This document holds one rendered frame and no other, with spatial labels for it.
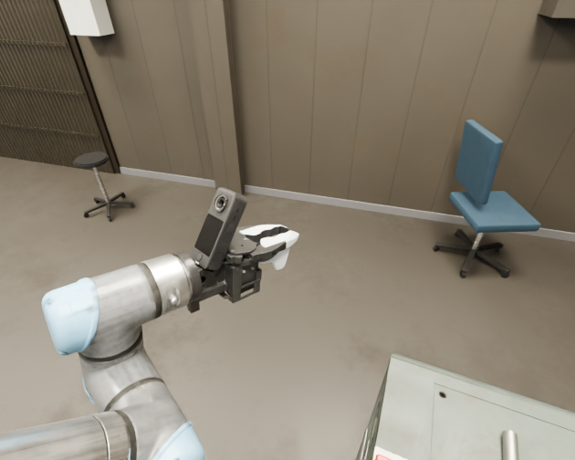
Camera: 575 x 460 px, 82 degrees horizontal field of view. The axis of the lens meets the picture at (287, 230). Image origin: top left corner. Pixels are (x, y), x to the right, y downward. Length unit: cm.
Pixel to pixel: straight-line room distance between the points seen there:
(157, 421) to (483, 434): 56
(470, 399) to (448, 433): 9
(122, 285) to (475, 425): 64
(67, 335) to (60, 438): 10
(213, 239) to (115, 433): 24
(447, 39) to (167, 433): 287
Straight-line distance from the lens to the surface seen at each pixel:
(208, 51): 323
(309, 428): 205
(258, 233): 55
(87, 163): 350
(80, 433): 39
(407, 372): 78
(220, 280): 51
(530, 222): 290
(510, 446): 76
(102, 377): 49
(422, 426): 73
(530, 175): 346
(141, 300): 43
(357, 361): 225
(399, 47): 296
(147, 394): 45
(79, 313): 42
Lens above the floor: 190
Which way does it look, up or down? 38 degrees down
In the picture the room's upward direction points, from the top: straight up
